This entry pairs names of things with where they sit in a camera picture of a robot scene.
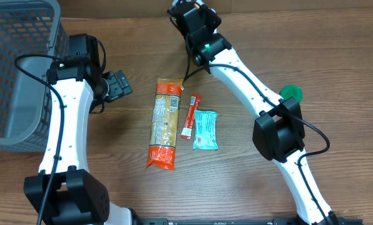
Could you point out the orange noodle packet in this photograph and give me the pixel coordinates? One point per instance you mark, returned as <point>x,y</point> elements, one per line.
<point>164,124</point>

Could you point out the red white stick packet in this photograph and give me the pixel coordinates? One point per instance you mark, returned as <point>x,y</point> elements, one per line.
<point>186,132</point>

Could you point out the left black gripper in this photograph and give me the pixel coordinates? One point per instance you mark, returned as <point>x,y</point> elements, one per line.
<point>120,85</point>

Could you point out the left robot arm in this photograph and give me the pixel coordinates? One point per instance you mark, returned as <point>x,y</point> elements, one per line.
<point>64,192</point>

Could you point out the grey plastic mesh basket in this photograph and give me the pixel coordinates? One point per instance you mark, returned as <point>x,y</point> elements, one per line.
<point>32,28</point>

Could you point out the teal snack packet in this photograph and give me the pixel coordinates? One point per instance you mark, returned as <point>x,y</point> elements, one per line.
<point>205,130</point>

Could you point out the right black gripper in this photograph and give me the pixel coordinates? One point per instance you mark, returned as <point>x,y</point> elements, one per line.
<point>209,15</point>

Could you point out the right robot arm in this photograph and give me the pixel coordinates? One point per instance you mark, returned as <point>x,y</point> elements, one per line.
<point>278,130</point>

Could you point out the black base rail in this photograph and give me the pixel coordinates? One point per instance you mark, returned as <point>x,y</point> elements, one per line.
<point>164,221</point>

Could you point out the green lid white jar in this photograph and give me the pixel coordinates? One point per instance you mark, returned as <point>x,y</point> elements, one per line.
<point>292,91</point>

